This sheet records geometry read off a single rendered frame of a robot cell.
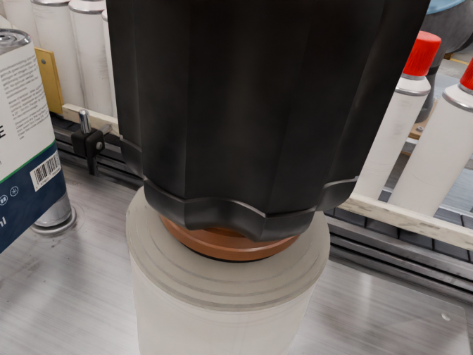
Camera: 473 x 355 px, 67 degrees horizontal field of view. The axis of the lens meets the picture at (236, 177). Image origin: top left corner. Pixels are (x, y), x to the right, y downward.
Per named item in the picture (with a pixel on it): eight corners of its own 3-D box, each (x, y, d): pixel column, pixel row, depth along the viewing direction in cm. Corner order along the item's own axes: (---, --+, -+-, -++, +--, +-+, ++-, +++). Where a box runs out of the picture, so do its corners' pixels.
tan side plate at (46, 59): (6, 98, 53) (-13, 35, 47) (10, 96, 53) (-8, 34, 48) (62, 116, 51) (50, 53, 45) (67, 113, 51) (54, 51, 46)
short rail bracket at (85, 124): (79, 191, 49) (63, 111, 41) (108, 166, 53) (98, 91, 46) (99, 198, 48) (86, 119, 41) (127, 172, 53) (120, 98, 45)
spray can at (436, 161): (382, 223, 43) (471, 53, 30) (383, 198, 47) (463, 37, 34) (427, 238, 42) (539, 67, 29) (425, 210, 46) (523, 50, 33)
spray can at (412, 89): (330, 205, 44) (394, 35, 32) (336, 182, 48) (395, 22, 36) (373, 219, 43) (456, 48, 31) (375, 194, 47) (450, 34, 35)
